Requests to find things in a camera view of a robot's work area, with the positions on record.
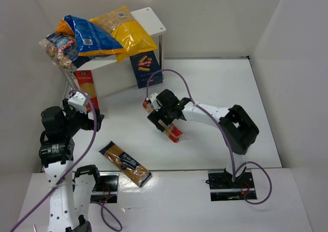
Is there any red spaghetti pack with barcode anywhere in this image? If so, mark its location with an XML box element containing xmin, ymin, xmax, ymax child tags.
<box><xmin>142</xmin><ymin>97</ymin><xmax>183</xmax><ymax>143</ymax></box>

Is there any black La Sicilia spaghetti pack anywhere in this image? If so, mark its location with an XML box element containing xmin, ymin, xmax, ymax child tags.
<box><xmin>98</xmin><ymin>141</ymin><xmax>152</xmax><ymax>187</ymax></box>

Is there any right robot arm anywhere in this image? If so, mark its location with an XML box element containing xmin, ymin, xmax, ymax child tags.
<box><xmin>143</xmin><ymin>89</ymin><xmax>259</xmax><ymax>185</ymax></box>

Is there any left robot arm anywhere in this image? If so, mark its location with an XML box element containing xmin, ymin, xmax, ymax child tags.
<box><xmin>39</xmin><ymin>95</ymin><xmax>103</xmax><ymax>231</ymax></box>

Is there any red spaghetti pack on shelf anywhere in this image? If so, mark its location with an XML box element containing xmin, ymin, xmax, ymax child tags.
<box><xmin>74</xmin><ymin>70</ymin><xmax>100</xmax><ymax>112</ymax></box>

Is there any white two-tier shelf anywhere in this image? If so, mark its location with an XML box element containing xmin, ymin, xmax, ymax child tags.
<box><xmin>60</xmin><ymin>7</ymin><xmax>167</xmax><ymax>99</ymax></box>

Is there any dark blue Barilla pasta box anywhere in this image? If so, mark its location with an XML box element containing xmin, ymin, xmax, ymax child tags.
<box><xmin>130</xmin><ymin>51</ymin><xmax>163</xmax><ymax>89</ymax></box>

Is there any clear fusilli pasta bag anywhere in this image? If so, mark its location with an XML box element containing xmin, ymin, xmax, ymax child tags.
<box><xmin>39</xmin><ymin>33</ymin><xmax>78</xmax><ymax>72</ymax></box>

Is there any blue and orange pasta bag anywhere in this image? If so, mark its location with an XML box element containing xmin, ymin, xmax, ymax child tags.
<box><xmin>56</xmin><ymin>15</ymin><xmax>126</xmax><ymax>57</ymax></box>

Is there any yellow pasta bag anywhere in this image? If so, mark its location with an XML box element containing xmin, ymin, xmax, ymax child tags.
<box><xmin>90</xmin><ymin>6</ymin><xmax>157</xmax><ymax>63</ymax></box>

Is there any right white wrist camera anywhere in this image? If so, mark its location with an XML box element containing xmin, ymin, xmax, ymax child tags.
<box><xmin>143</xmin><ymin>93</ymin><xmax>160</xmax><ymax>113</ymax></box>

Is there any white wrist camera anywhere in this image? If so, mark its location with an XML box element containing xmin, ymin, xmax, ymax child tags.
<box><xmin>68</xmin><ymin>90</ymin><xmax>89</xmax><ymax>114</ymax></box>
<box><xmin>143</xmin><ymin>93</ymin><xmax>160</xmax><ymax>113</ymax></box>

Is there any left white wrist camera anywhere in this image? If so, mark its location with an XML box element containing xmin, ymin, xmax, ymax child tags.
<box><xmin>68</xmin><ymin>90</ymin><xmax>89</xmax><ymax>114</ymax></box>

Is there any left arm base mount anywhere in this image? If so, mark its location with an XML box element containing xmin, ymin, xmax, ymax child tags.
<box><xmin>91</xmin><ymin>172</ymin><xmax>119</xmax><ymax>203</ymax></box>

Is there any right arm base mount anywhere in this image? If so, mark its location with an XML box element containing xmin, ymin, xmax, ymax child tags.
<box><xmin>205</xmin><ymin>170</ymin><xmax>257</xmax><ymax>201</ymax></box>

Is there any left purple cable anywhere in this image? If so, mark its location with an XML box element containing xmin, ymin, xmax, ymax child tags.
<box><xmin>10</xmin><ymin>89</ymin><xmax>123</xmax><ymax>232</ymax></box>

